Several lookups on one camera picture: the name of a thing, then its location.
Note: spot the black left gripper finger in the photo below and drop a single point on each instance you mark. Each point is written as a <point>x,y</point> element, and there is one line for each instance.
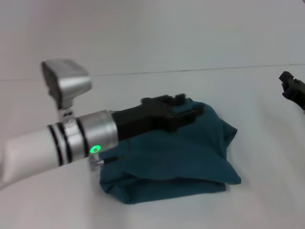
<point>176,99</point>
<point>188,115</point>

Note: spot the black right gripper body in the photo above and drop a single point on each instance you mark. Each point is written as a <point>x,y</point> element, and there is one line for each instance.
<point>297,93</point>

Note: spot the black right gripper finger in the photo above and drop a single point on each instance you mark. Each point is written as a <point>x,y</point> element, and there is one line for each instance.
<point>287,94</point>
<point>286,76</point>

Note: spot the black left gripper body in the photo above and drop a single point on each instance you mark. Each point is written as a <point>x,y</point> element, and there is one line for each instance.
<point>143,119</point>

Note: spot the blue shirt with FREE print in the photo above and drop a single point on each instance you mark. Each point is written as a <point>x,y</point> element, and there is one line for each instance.
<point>178,155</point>

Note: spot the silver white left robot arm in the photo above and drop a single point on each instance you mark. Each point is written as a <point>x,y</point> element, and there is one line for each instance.
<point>59,143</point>

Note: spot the silver camera mount bracket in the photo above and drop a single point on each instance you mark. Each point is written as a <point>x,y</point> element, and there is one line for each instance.
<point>68,112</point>

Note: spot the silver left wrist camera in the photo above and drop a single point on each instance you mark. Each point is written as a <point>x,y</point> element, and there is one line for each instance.
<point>66,78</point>

